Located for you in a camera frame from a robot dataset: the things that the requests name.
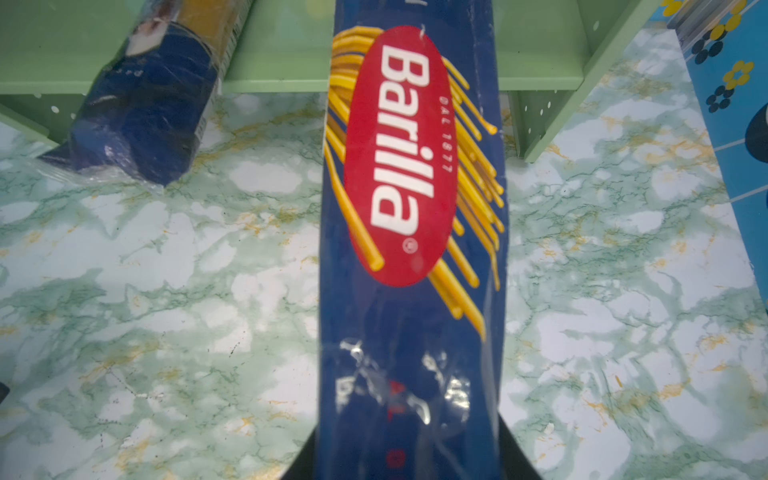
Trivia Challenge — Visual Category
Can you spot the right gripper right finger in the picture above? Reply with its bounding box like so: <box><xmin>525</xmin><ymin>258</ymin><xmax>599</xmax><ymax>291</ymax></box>
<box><xmin>498</xmin><ymin>416</ymin><xmax>542</xmax><ymax>480</ymax></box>

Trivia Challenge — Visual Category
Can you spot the light green wooden shelf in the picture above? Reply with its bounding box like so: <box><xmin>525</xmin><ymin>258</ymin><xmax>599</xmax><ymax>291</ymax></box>
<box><xmin>1</xmin><ymin>1</ymin><xmax>658</xmax><ymax>162</ymax></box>

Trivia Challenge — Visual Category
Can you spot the blue clear spaghetti bag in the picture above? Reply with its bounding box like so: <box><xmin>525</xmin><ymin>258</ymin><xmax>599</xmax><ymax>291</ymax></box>
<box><xmin>39</xmin><ymin>1</ymin><xmax>252</xmax><ymax>188</ymax></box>

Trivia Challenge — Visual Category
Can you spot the blue Barilla spaghetti box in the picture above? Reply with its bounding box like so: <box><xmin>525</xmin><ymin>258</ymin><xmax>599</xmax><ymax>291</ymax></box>
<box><xmin>313</xmin><ymin>1</ymin><xmax>508</xmax><ymax>479</ymax></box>

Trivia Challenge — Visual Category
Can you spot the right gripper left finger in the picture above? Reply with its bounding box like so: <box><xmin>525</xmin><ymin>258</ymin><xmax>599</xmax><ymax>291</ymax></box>
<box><xmin>281</xmin><ymin>429</ymin><xmax>316</xmax><ymax>480</ymax></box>

